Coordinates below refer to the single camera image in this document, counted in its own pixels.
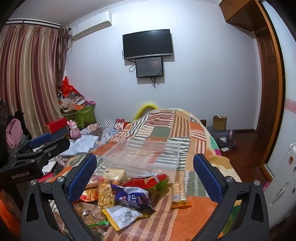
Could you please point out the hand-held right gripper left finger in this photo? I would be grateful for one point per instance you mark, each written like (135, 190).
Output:
(82, 176)

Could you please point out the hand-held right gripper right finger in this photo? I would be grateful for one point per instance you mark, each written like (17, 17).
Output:
(205, 176)

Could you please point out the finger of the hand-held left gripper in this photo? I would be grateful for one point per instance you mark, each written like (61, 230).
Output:
(40, 140)
(57, 147)

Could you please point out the orange printed snack packet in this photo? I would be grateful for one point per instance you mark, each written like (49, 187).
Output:
(92, 182)

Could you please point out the bag of orange snacks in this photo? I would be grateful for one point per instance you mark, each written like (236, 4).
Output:
(90, 194)

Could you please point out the clear biscuit pack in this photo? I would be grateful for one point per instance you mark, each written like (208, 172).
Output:
(178, 193)

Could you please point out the bag of brown fried snacks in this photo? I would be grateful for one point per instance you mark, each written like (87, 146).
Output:
(89, 214)

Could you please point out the blue snack bag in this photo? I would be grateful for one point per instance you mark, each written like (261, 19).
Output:
(131, 197)

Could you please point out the yellow white snack packet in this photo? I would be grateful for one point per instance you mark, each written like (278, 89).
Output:
(122, 216)

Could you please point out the red snack bag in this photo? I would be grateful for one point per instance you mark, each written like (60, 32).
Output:
(148, 180)

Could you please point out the clear plastic container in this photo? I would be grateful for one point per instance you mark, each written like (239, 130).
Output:
(143, 160)

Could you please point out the dark blue box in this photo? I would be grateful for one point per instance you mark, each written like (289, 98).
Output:
(60, 134)

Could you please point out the white paper box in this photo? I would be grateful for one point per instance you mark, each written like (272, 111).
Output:
(48, 165)

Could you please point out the pink plush toy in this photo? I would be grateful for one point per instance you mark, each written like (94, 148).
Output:
(74, 132)

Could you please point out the red box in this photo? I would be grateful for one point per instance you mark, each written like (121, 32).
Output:
(56, 124)

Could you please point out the light blue cloth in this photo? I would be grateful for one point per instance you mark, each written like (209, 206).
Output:
(81, 143)

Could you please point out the pink cloth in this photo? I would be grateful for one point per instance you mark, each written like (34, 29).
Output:
(13, 132)

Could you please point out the bagged bread slice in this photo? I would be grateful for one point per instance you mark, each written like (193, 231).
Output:
(115, 175)

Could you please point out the dark cloth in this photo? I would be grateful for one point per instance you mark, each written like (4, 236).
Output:
(3, 129)

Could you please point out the orange cloth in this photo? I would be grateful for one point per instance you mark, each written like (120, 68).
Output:
(9, 208)

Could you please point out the dark bag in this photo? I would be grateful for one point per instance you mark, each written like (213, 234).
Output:
(222, 138)

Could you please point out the green storage box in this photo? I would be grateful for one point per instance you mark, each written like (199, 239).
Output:
(85, 115)

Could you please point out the pile of papers and clothes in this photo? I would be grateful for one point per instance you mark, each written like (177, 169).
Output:
(71, 102)

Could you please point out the patchwork blanket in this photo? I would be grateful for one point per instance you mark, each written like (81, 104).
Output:
(180, 129)

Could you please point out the cardboard box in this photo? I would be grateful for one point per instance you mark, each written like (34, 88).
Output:
(219, 124)

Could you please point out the checkered cloth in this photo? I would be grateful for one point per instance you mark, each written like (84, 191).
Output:
(106, 122)

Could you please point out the red plastic bag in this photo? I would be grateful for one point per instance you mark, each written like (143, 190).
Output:
(68, 89)

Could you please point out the striped curtain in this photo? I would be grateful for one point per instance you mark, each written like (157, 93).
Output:
(30, 69)

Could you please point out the white panel with stickers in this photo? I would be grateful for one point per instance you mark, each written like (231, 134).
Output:
(284, 185)

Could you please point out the yellow hoop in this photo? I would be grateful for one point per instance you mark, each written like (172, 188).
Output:
(141, 110)

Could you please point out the white air conditioner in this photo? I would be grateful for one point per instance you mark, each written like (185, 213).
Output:
(90, 25)

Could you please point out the wooden overhead cabinet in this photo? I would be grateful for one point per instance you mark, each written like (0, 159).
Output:
(240, 14)

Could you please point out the wooden door frame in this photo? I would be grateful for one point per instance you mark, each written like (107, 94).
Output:
(268, 92)

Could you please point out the small black wall monitor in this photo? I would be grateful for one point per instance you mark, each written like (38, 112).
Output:
(149, 67)

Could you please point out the black wall television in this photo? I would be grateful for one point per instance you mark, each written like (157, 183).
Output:
(148, 42)

